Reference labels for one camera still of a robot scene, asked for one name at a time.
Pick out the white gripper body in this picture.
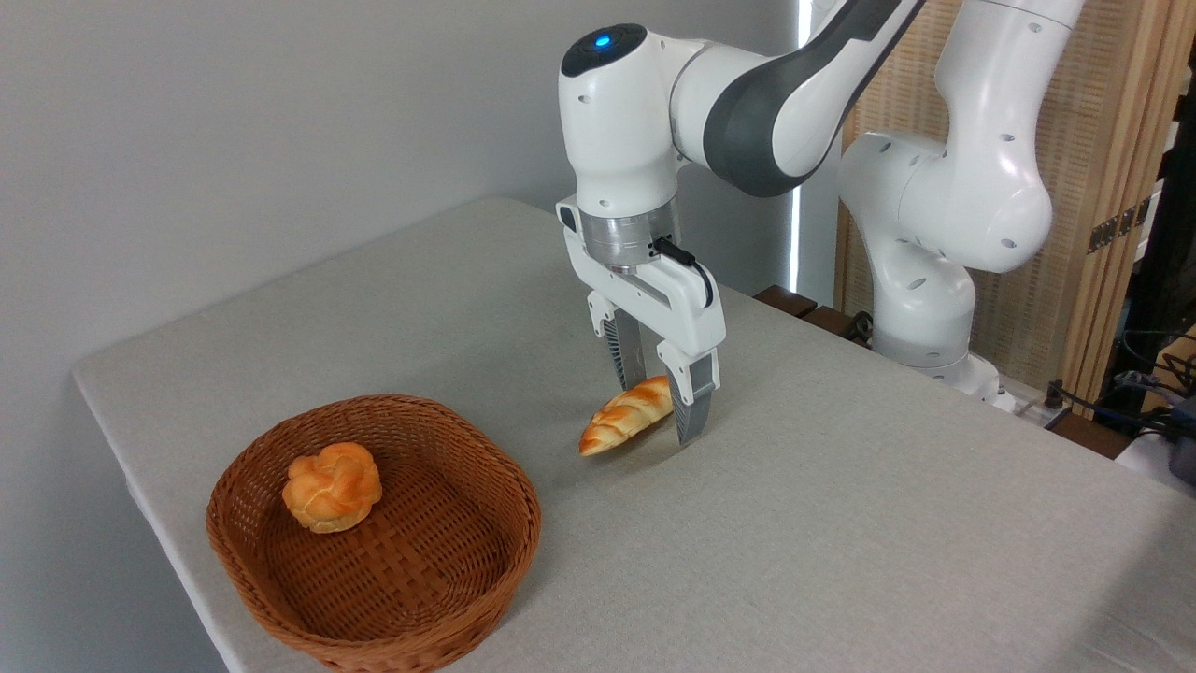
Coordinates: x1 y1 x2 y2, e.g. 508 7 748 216
557 198 728 357

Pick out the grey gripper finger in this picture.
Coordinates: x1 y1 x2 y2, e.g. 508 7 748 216
656 341 721 446
587 292 648 392

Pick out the long braided bread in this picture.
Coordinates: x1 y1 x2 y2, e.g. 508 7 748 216
578 376 675 457

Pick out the brown wicker basket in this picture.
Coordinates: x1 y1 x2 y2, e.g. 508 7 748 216
206 394 543 673

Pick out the round knotted bread roll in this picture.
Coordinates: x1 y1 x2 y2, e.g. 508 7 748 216
282 442 383 535

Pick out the dark wooden block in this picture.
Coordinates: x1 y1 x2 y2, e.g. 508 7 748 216
1046 411 1133 460
804 306 872 349
753 285 819 320

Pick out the metal screen hinge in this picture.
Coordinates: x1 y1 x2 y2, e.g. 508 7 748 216
1088 198 1152 254

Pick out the black metal stand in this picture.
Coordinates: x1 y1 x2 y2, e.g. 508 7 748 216
1103 65 1196 422

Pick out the blue grey box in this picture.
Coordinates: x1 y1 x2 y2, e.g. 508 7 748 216
1166 393 1196 484

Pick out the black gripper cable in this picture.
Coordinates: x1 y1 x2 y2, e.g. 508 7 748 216
651 236 717 309

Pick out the black cable bundle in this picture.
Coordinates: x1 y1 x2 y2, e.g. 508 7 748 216
1045 327 1196 442

